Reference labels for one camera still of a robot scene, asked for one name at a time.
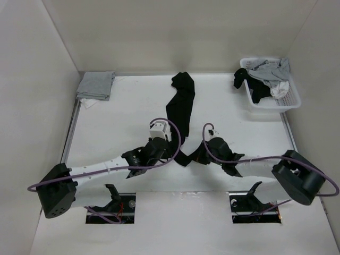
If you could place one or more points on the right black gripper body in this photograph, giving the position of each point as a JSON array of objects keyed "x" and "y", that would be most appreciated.
[{"x": 202, "y": 157}]

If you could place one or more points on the folded white tank top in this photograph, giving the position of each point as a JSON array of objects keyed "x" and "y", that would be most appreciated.
[{"x": 87, "y": 103}]

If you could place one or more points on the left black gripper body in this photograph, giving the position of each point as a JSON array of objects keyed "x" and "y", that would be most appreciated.
[{"x": 164, "y": 155}]

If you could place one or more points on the folded grey tank top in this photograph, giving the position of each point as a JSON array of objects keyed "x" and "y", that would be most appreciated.
[{"x": 96, "y": 85}]

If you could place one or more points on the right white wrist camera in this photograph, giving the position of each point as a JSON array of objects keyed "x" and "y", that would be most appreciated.
[{"x": 213, "y": 133}]

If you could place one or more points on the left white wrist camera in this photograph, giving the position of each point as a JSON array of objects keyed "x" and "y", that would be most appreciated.
[{"x": 160, "y": 129}]

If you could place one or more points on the white tank top in basket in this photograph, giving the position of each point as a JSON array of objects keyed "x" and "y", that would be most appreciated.
[{"x": 279, "y": 91}]

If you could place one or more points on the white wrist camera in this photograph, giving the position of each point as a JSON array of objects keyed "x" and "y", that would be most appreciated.
[
  {"x": 213, "y": 133},
  {"x": 160, "y": 129}
]

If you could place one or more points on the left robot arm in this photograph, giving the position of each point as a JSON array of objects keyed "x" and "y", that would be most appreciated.
[{"x": 64, "y": 188}]

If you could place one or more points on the white plastic basket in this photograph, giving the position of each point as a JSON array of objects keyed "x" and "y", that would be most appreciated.
[{"x": 269, "y": 104}]

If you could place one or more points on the grey tank top in basket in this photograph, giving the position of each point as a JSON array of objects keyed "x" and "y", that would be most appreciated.
[{"x": 268, "y": 72}]

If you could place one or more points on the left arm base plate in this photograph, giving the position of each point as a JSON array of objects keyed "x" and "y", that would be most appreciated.
[{"x": 122, "y": 212}]

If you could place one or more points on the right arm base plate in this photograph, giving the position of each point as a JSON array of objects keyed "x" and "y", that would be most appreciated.
[{"x": 250, "y": 211}]

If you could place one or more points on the black tank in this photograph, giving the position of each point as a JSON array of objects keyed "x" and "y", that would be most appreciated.
[
  {"x": 179, "y": 108},
  {"x": 259, "y": 89}
]

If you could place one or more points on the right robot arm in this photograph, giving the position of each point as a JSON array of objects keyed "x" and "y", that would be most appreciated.
[{"x": 289, "y": 180}]

